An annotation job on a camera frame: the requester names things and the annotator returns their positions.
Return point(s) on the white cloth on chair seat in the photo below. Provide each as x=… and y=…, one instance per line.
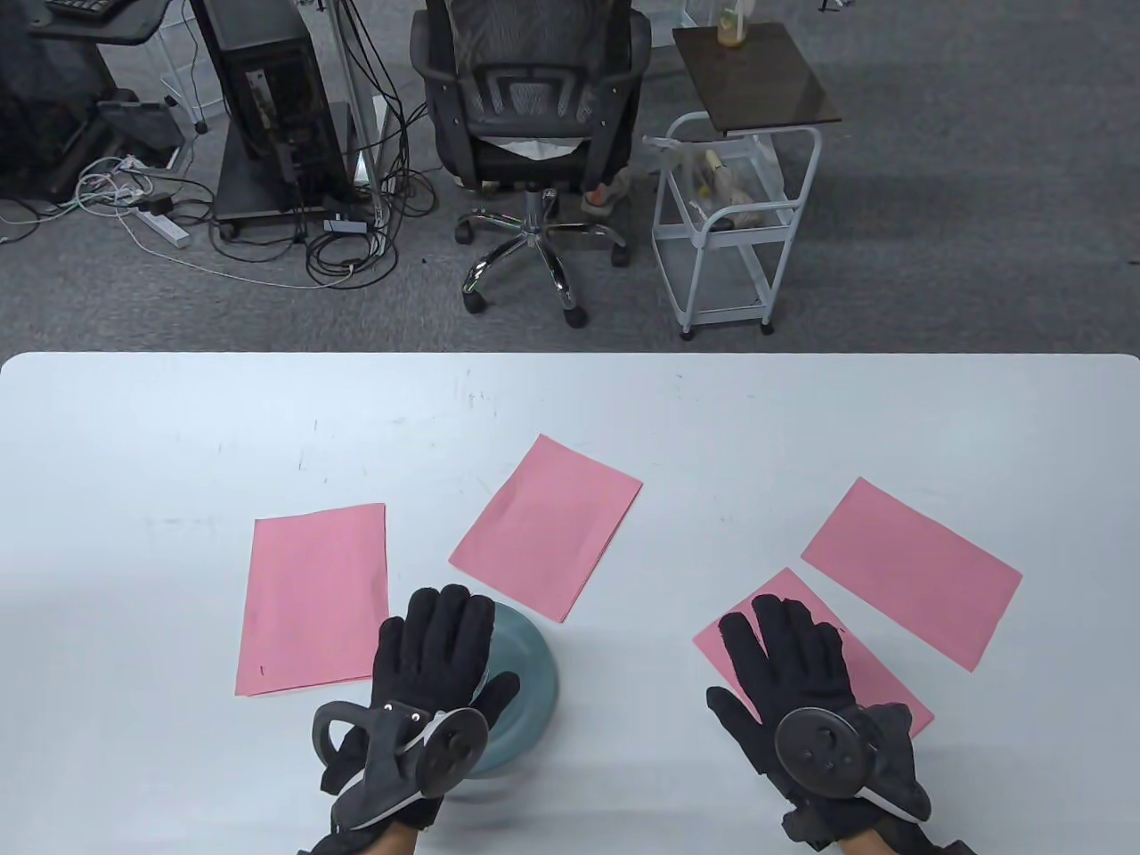
x=539, y=147

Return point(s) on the person's left hand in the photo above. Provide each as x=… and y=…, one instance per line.
x=427, y=659

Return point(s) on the person's right little finger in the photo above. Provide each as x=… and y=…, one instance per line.
x=833, y=655

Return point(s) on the person's right forearm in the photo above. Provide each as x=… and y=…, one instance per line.
x=859, y=844

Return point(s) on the small black box device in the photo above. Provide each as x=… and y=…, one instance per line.
x=346, y=225

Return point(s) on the black computer tower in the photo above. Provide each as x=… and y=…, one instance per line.
x=258, y=80

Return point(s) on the person's right hand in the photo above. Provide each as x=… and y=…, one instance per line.
x=793, y=677

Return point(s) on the black desk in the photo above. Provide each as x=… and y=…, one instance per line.
x=107, y=27

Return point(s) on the black controller on right glove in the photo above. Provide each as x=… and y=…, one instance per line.
x=824, y=744

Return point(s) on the black controller on left glove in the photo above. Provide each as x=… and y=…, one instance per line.
x=450, y=753

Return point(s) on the blue-grey plate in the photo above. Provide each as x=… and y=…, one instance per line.
x=527, y=672

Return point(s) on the pink paper sheet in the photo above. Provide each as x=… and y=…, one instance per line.
x=548, y=525
x=312, y=597
x=917, y=570
x=877, y=677

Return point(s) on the person's left forearm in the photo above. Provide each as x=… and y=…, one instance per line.
x=387, y=842

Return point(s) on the white power strip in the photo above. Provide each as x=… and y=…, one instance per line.
x=163, y=227

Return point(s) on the plastic bag with items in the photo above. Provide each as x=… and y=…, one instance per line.
x=726, y=183

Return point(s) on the black mesh office chair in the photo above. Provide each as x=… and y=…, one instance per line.
x=525, y=89

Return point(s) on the dark brown board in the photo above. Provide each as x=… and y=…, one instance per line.
x=757, y=80

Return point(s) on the clear bottle with yellow liquid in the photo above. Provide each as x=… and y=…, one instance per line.
x=733, y=25

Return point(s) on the person's right middle finger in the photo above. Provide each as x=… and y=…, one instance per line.
x=771, y=628

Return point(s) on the black wheeled computer stand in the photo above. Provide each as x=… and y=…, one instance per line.
x=245, y=191

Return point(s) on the silver metal pole stand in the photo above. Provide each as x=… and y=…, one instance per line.
x=352, y=89

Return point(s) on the person's left thumb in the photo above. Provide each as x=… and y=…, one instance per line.
x=500, y=696

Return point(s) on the black controller on glove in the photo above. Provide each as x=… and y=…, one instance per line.
x=824, y=744
x=450, y=753

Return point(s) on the person's right thumb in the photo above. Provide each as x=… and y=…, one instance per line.
x=730, y=712

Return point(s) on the white rolling cart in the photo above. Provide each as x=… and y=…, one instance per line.
x=717, y=267

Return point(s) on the person's left little finger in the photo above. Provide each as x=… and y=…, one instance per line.
x=392, y=648

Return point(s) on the black keyboard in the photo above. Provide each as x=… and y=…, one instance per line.
x=80, y=6

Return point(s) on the person's left middle finger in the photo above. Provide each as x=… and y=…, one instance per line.
x=451, y=623

